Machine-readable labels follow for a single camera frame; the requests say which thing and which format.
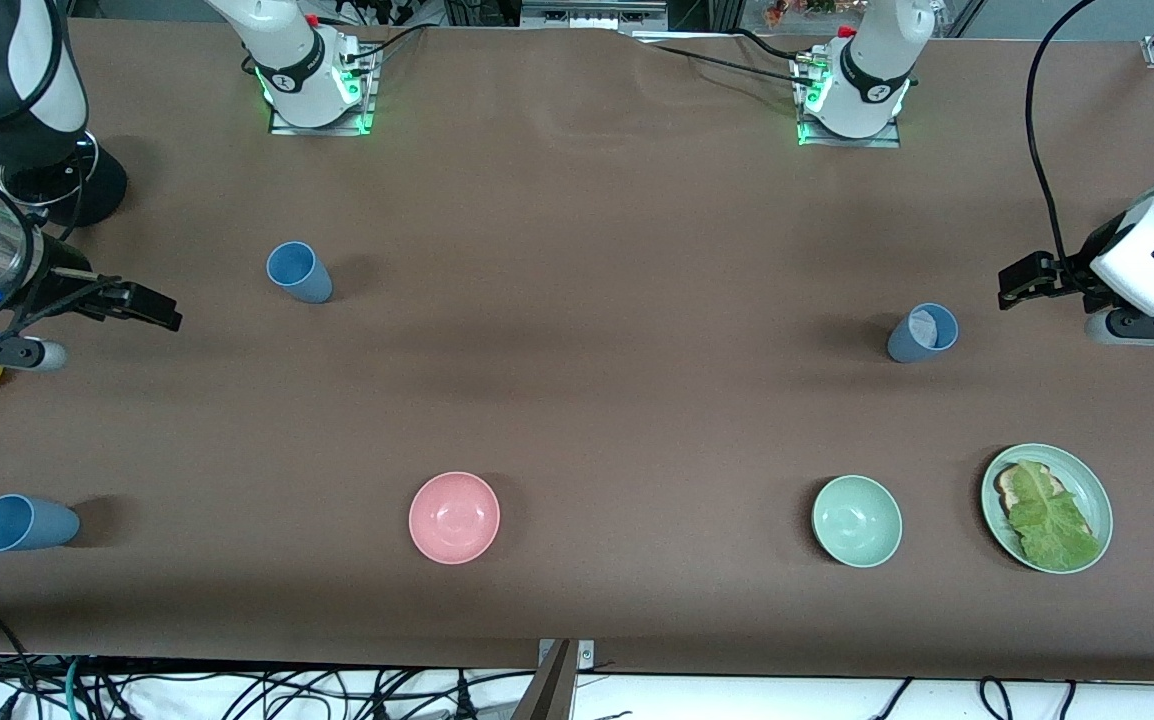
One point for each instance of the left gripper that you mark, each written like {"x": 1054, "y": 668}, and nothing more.
{"x": 1080, "y": 270}

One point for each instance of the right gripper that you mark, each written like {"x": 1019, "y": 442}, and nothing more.
{"x": 65, "y": 282}

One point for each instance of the blue plastic cup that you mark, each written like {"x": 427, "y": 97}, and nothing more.
{"x": 299, "y": 273}
{"x": 922, "y": 333}
{"x": 25, "y": 523}

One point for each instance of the toast bread slice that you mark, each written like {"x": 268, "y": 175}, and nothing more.
{"x": 1007, "y": 490}

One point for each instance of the mint green plate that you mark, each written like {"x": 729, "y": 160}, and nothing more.
{"x": 1097, "y": 490}

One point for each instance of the green lettuce leaf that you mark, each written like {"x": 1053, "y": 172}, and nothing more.
{"x": 1052, "y": 525}

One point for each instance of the mint green bowl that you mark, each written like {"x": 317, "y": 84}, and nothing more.
{"x": 857, "y": 521}

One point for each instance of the pink bowl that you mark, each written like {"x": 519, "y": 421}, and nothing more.
{"x": 454, "y": 518}

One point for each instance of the grey power strip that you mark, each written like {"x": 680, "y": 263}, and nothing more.
{"x": 587, "y": 18}

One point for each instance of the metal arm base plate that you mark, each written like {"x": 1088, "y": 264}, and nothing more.
{"x": 857, "y": 142}
{"x": 369, "y": 100}

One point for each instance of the dark camera post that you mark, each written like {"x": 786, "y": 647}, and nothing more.
{"x": 549, "y": 690}

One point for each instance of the grey metal bracket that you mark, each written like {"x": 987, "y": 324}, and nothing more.
{"x": 586, "y": 655}

